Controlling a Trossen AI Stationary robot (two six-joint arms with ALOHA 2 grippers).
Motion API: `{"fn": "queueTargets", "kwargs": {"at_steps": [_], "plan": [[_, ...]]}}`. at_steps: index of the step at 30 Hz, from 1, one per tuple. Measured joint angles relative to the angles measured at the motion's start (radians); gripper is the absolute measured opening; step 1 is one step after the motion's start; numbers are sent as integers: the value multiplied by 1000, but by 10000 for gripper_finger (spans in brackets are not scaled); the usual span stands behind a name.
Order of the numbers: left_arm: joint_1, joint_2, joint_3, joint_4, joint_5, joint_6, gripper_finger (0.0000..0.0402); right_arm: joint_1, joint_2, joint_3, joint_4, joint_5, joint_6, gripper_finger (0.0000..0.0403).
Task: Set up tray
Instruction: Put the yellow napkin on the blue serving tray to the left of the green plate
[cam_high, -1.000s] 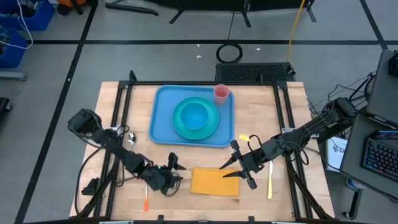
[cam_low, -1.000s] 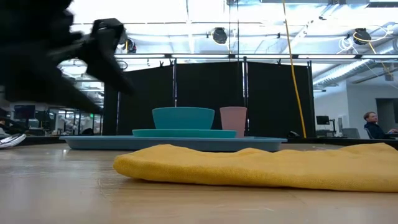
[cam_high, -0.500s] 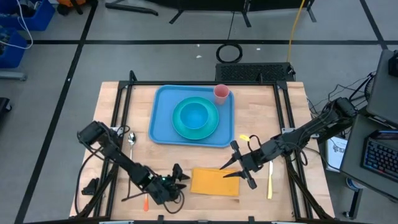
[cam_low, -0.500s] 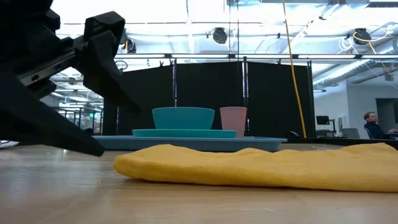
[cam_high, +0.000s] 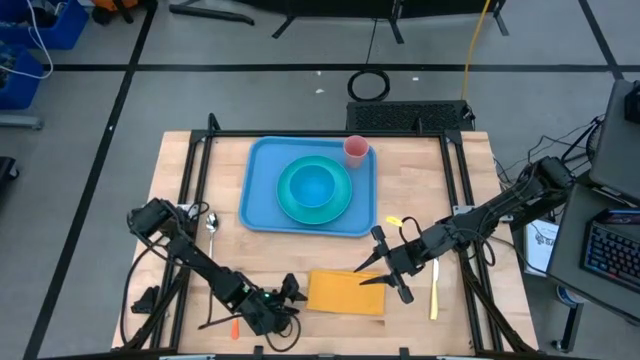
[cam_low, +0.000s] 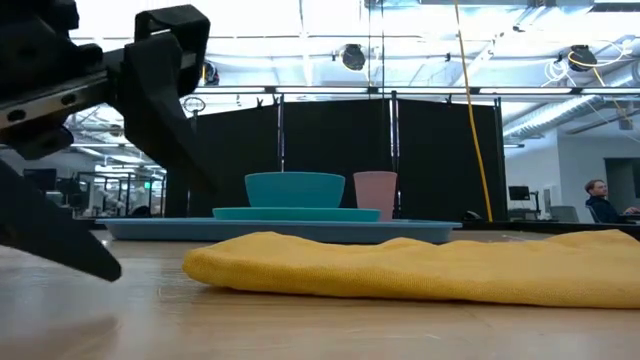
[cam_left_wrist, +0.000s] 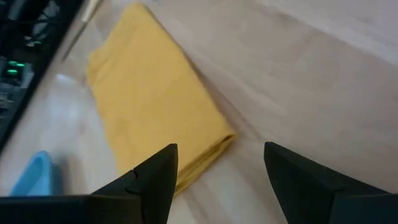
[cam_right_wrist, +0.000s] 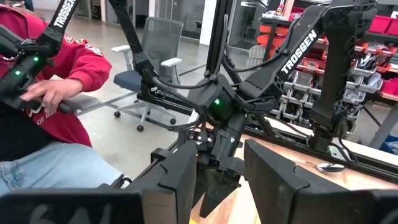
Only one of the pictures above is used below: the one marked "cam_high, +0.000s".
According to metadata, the pink plastic cup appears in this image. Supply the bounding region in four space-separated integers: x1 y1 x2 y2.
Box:
342 134 371 170

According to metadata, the backlit black keyboard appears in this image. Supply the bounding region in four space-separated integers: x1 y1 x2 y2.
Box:
579 219 640 295

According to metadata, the coiled black cable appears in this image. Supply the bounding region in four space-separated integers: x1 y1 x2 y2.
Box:
346 17 392 103

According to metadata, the dark desk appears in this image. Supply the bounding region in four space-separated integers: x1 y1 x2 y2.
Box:
588 78 640 207

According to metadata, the grey floor bar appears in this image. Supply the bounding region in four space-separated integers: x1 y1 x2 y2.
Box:
0 114 45 132

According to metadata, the white cable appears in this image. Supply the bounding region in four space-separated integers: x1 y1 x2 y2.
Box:
0 0 54 81

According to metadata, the green plastic plate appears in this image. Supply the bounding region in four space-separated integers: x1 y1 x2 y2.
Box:
275 154 354 226

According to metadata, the white printed paper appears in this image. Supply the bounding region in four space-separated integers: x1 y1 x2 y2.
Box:
523 218 561 277

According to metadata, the yellow cable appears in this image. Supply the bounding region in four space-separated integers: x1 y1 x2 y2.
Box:
460 0 493 101

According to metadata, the grey desk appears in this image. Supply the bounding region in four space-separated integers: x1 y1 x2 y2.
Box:
545 182 640 354

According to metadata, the blue plastic bin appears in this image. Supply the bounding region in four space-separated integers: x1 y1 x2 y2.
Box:
0 43 46 111
0 0 90 51

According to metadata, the black equipment base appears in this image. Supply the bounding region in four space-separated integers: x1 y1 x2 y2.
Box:
0 156 21 184

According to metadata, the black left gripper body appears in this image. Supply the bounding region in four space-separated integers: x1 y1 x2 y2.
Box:
242 273 301 337

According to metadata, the computer monitor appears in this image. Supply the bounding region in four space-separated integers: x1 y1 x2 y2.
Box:
623 81 640 126

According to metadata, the black power cable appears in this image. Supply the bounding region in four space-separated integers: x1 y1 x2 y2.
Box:
492 119 601 194

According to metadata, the blue plastic bowl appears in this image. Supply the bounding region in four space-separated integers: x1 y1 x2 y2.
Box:
288 163 337 209

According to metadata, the yellow cloth napkin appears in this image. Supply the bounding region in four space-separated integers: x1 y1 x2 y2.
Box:
305 269 387 317

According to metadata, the black partition panel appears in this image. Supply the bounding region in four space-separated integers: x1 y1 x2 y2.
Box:
234 0 510 45

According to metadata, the light blue plastic tray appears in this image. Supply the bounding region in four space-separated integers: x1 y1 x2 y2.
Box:
238 135 378 238

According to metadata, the spoon with orange handle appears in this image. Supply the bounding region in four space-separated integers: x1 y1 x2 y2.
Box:
205 211 220 261

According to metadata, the blue and white tape roll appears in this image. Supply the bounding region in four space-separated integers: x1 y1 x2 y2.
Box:
555 283 587 307

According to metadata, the orange and black shop vacuum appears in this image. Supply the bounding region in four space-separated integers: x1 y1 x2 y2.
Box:
90 0 151 26

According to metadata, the black frame clamp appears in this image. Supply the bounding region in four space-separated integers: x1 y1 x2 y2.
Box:
130 285 162 316

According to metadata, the black aluminium table frame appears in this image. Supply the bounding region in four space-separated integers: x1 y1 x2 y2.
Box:
119 112 539 360

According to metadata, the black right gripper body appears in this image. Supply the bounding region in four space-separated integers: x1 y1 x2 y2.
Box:
372 225 436 305

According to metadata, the black perforated computer case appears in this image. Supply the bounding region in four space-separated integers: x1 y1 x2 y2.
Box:
345 99 476 133

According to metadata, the black vacuum wand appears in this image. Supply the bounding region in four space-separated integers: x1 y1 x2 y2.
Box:
168 3 256 27

